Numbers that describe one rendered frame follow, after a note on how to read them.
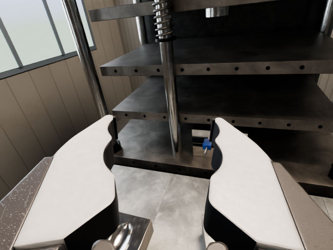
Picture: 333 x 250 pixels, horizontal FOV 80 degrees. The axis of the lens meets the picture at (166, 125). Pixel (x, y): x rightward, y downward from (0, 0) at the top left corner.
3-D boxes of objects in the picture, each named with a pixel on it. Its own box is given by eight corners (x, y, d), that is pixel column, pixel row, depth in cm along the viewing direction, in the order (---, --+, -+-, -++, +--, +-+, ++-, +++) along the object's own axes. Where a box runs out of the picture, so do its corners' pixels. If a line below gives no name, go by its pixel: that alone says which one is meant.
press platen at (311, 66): (369, 73, 69) (375, 58, 66) (101, 76, 105) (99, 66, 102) (311, 37, 128) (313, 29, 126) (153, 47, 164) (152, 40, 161)
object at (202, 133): (245, 161, 103) (248, 133, 94) (193, 155, 112) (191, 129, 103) (244, 115, 143) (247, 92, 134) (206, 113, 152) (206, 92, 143)
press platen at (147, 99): (344, 133, 82) (349, 123, 79) (113, 117, 117) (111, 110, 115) (303, 75, 141) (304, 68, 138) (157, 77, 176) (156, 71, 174)
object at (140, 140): (361, 201, 84) (367, 191, 81) (101, 161, 126) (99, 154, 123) (309, 109, 151) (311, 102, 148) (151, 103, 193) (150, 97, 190)
